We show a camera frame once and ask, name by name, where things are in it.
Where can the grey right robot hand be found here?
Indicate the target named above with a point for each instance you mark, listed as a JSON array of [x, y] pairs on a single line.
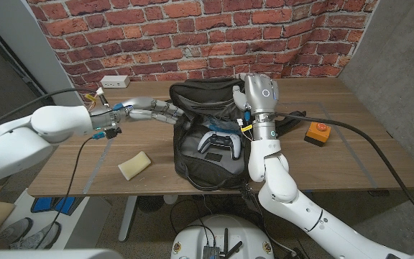
[[261, 95]]

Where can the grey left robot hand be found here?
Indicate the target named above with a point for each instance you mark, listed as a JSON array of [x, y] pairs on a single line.
[[142, 104]]

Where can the white black game controller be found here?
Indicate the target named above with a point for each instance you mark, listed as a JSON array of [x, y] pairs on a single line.
[[225, 138]]

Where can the black backpack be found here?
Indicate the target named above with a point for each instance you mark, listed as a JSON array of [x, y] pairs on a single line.
[[200, 93]]

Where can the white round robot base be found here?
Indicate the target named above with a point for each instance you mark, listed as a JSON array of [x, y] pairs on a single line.
[[192, 241]]

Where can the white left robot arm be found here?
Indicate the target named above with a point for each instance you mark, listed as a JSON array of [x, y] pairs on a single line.
[[31, 136]]

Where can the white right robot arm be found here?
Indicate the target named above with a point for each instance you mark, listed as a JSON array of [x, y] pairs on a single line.
[[282, 187]]

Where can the yellow sponge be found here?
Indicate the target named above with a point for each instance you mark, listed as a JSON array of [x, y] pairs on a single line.
[[134, 165]]

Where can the orange emergency-stop button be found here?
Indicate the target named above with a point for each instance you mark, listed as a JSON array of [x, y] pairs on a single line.
[[316, 134]]

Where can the white power strip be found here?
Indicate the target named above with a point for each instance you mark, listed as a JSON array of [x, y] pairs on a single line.
[[115, 81]]

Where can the brick print backdrop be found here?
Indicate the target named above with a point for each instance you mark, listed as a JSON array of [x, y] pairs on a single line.
[[192, 36]]

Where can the grey table tape marking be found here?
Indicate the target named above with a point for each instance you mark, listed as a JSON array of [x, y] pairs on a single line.
[[91, 178]]

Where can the black round floor fixture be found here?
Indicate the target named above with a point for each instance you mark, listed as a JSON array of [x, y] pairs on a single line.
[[150, 204]]

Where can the metal table leg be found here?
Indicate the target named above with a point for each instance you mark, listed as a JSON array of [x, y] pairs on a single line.
[[128, 216]]

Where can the blue black floor item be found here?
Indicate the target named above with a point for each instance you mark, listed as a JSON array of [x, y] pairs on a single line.
[[65, 205]]

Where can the black antenna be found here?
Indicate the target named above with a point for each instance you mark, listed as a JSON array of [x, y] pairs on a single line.
[[225, 241], [235, 247]]

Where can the small grey computer box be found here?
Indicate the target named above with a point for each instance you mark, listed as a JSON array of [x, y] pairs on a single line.
[[211, 253]]

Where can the grey sneaker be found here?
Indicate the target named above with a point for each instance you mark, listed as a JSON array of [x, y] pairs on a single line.
[[14, 230], [40, 237]]

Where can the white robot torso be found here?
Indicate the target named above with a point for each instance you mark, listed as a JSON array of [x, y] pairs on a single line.
[[49, 254]]

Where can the white wall panel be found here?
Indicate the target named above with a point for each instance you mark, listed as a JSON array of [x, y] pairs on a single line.
[[13, 28]]

